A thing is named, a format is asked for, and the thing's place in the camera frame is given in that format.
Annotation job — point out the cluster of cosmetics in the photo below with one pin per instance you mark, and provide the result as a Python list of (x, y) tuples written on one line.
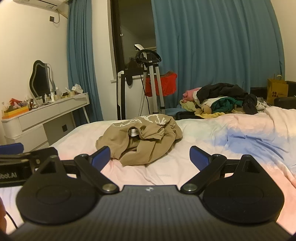
[(52, 96)]

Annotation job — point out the garment steamer stand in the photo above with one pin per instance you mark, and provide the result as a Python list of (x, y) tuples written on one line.
[(138, 56)]

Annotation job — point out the yellow paper bag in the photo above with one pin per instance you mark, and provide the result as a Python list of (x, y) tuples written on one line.
[(277, 91)]

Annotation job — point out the black suitcase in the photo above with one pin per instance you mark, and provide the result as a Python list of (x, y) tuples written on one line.
[(187, 115)]

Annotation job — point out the orange tray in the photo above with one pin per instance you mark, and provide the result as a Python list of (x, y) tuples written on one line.
[(16, 113)]

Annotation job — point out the narrow blue curtain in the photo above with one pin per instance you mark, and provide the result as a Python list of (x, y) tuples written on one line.
[(79, 58)]

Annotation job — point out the red garment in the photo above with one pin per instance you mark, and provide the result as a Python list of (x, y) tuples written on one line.
[(166, 84)]

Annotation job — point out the white vanity desk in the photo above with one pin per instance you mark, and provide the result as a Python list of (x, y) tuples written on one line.
[(41, 115)]

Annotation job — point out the tan t-shirt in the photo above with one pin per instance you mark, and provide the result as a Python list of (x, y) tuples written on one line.
[(138, 141)]

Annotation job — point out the pile of clothes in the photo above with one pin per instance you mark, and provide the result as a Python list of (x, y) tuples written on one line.
[(222, 97)]

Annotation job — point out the black cushion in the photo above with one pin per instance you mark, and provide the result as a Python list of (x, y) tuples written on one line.
[(285, 101)]

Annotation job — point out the pastel bed blanket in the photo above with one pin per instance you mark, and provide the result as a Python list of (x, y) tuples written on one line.
[(242, 139)]

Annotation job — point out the dark window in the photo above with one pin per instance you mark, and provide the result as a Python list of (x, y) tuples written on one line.
[(136, 30)]

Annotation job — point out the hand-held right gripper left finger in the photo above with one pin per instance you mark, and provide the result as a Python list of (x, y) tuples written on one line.
[(103, 155)]

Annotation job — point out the black wall socket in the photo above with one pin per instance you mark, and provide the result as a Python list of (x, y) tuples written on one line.
[(64, 128)]

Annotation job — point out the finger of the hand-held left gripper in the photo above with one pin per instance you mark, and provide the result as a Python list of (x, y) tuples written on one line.
[(11, 147)]

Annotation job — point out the wide blue curtain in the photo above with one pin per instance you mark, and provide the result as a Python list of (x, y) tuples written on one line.
[(219, 46)]

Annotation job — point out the white tissue box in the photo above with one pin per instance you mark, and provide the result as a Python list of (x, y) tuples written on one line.
[(77, 89)]

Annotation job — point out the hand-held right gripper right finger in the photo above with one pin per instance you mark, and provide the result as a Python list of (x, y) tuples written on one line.
[(198, 156)]

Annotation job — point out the wavy-framed mirror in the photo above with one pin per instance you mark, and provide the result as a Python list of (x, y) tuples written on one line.
[(40, 76)]

